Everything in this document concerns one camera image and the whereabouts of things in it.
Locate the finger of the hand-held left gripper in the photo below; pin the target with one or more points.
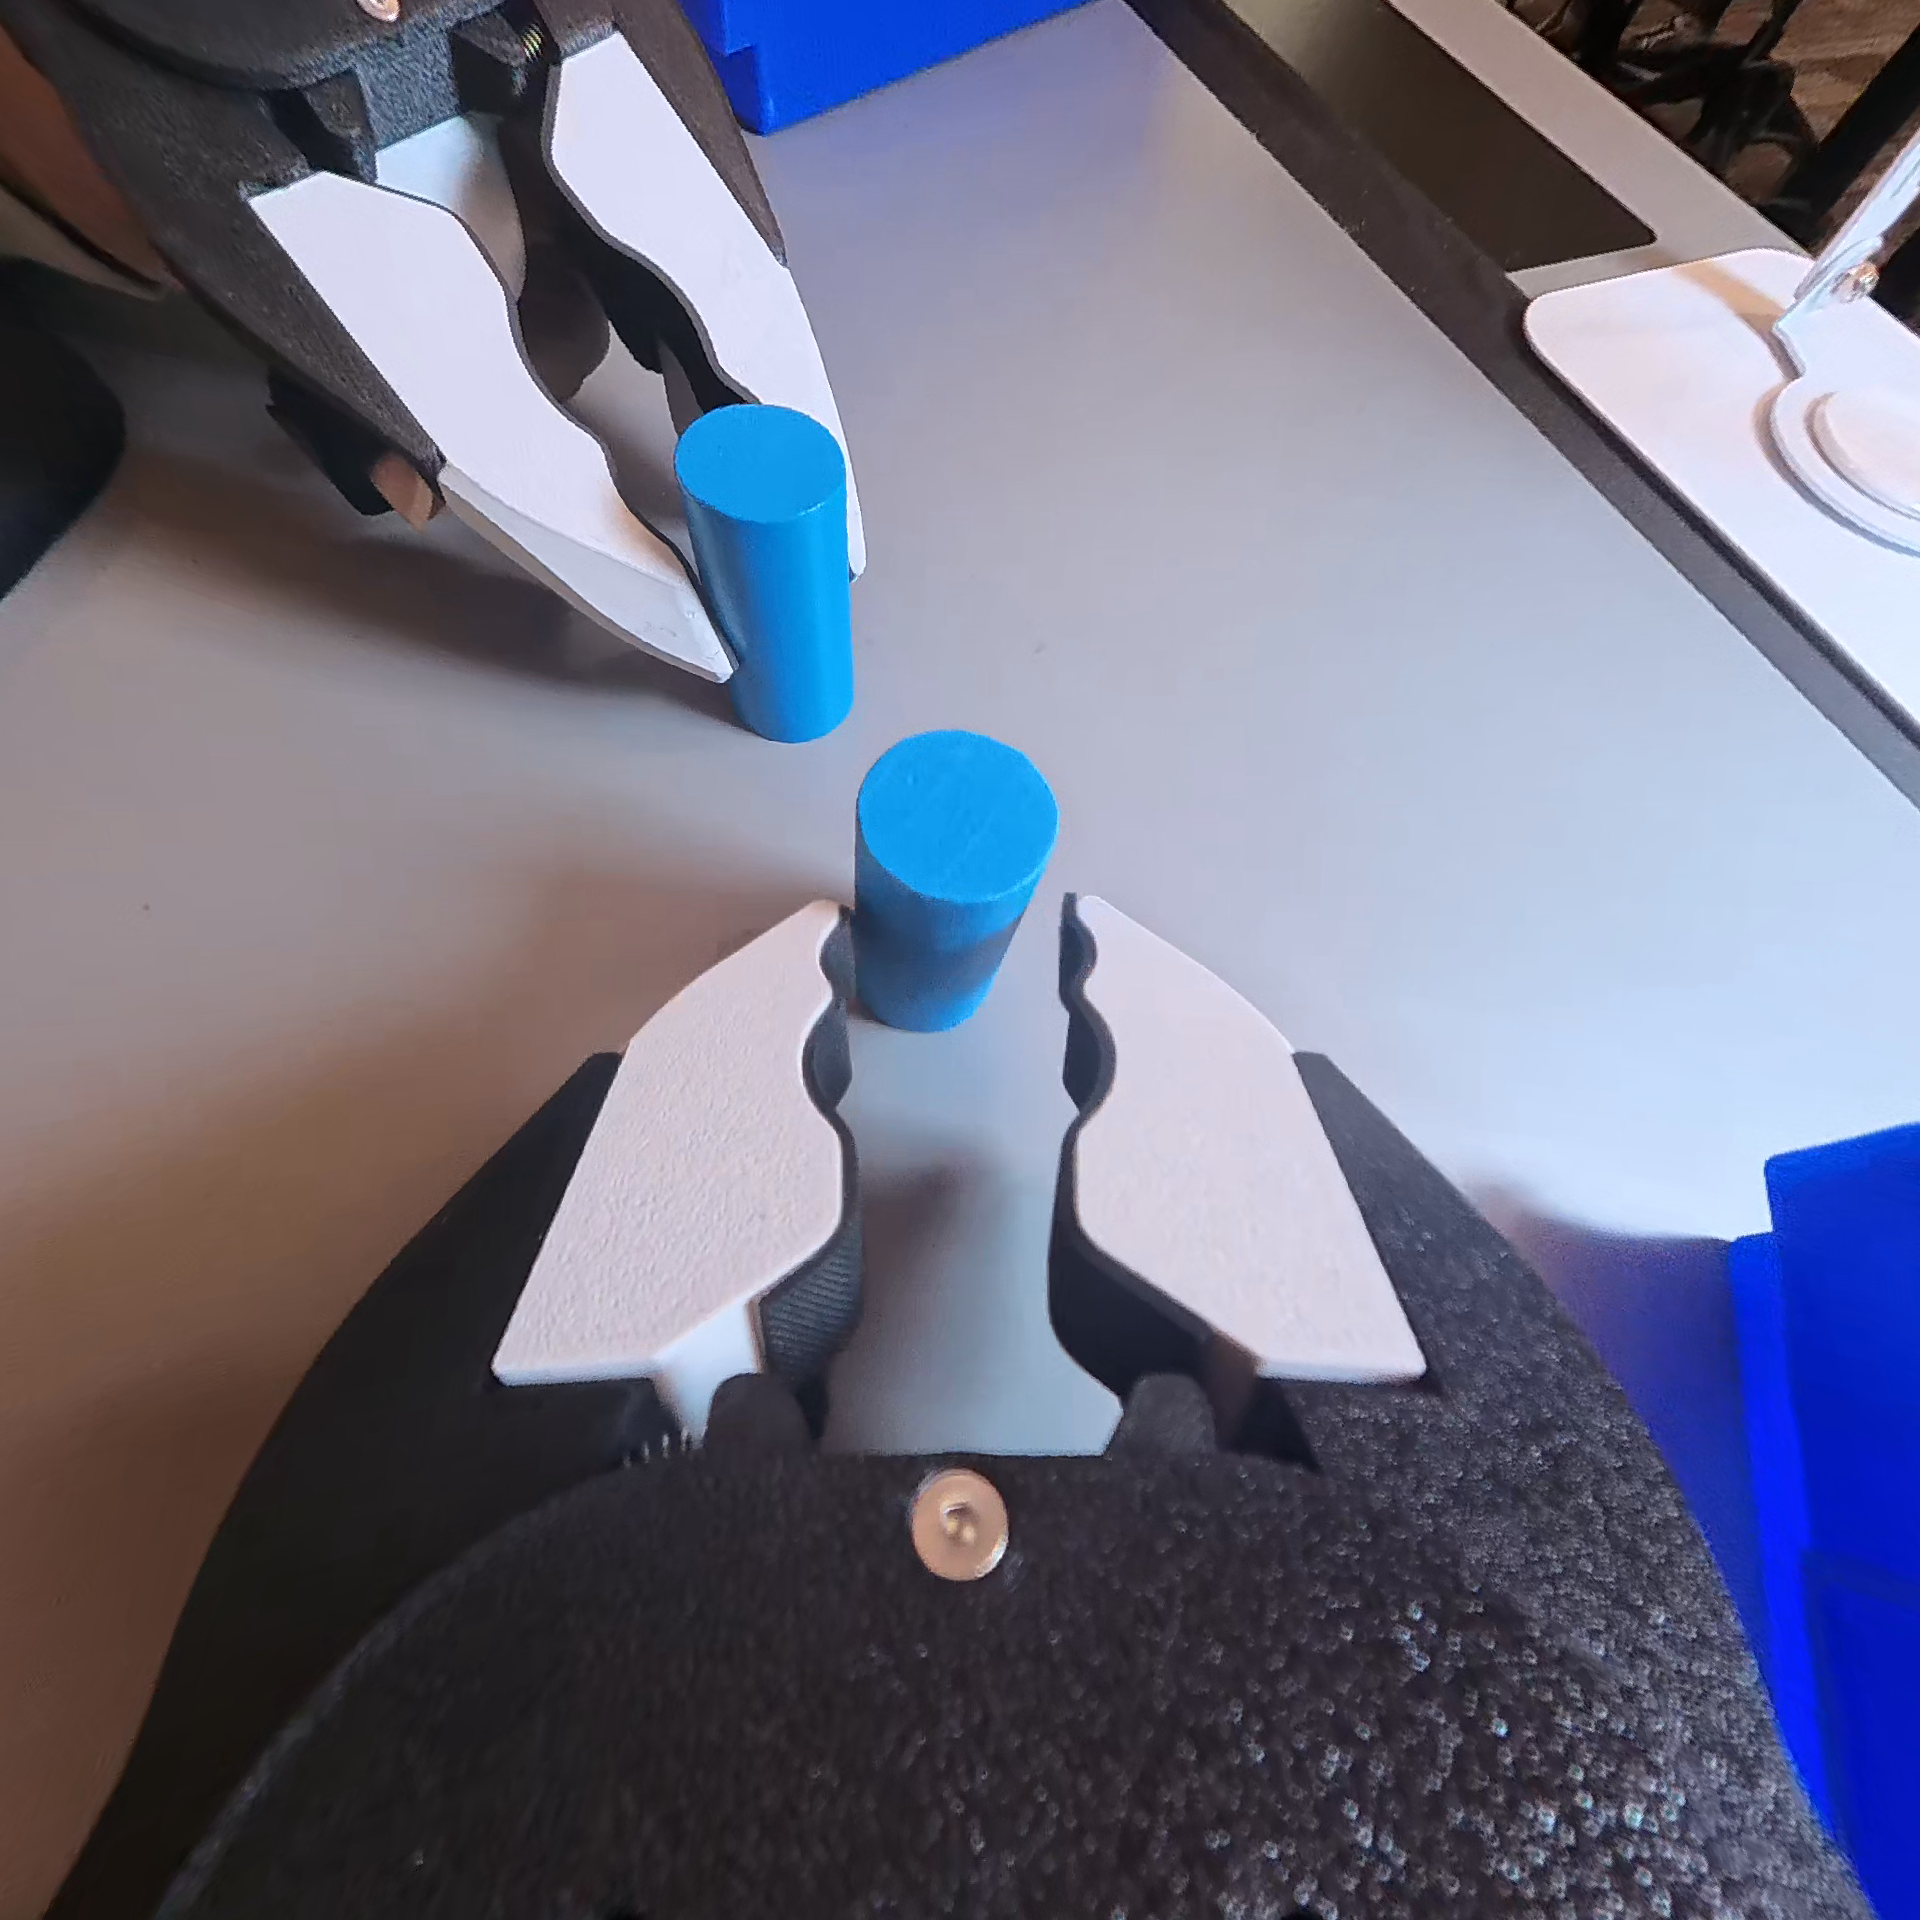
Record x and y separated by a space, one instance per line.
450 390
676 241

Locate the blue plastic bin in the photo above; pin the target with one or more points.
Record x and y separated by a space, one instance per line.
871 46
1837 1500

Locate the white document stand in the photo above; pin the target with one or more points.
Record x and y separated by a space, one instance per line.
1711 390

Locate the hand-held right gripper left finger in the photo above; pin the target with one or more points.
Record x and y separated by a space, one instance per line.
676 1200

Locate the teal wooden cylinder block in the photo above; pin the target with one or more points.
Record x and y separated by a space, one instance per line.
955 886

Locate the blue wooden cylinder block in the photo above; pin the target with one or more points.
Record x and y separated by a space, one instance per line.
774 587

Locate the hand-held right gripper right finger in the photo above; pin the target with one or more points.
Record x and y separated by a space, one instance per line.
1231 1200

